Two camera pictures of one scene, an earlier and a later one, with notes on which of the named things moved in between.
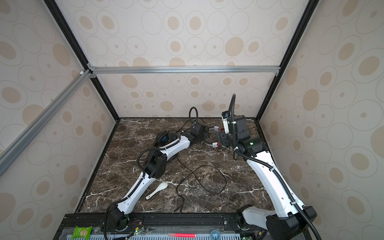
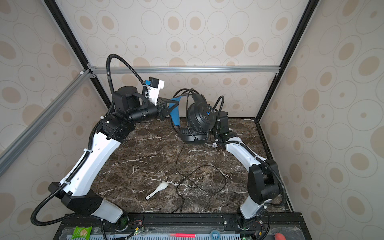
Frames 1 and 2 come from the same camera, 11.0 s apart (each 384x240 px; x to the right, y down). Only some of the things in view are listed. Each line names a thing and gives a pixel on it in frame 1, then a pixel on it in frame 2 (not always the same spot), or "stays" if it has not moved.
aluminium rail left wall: (8, 154) stays
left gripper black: (205, 134) → (163, 110)
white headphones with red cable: (217, 144) stays
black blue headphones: (162, 137) → (195, 115)
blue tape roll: (215, 234) stays
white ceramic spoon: (163, 186) stays
